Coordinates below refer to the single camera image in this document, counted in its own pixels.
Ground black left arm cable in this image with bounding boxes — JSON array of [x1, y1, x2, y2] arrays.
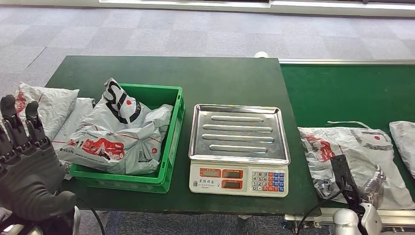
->
[[90, 208, 106, 235]]

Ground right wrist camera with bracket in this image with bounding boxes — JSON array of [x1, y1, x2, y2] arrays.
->
[[330, 154, 361, 209]]

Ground aluminium conveyor side rail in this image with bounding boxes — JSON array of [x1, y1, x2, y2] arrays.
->
[[278, 59, 415, 66]]

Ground green plastic crate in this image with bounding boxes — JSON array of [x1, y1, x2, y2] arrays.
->
[[69, 83, 186, 194]]

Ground white scale with steel tray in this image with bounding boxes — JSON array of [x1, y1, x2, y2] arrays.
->
[[188, 104, 292, 198]]

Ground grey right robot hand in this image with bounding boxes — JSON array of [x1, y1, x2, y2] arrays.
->
[[359, 165, 387, 209]]

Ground bulky crumpled grey parcel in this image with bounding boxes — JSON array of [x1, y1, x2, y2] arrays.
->
[[14, 82, 79, 141]]

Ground flat white parcel, QR codes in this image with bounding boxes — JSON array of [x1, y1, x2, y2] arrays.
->
[[51, 97, 96, 181]]

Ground white wall ledge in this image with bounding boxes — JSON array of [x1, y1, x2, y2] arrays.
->
[[0, 0, 415, 19]]

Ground dark green table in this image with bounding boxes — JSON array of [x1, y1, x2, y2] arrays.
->
[[42, 55, 322, 217]]

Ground small plain grey parcel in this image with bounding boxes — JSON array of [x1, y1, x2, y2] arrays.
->
[[389, 120, 415, 179]]

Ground thin white plastic strip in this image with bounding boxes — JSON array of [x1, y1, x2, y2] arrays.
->
[[326, 120, 371, 130]]

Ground large grey red-print parcel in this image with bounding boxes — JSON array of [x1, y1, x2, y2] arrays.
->
[[298, 126, 415, 211]]

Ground green conveyor belt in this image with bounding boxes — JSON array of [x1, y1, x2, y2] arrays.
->
[[280, 64, 415, 210]]

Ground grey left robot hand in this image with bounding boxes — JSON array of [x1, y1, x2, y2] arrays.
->
[[0, 94, 77, 222]]

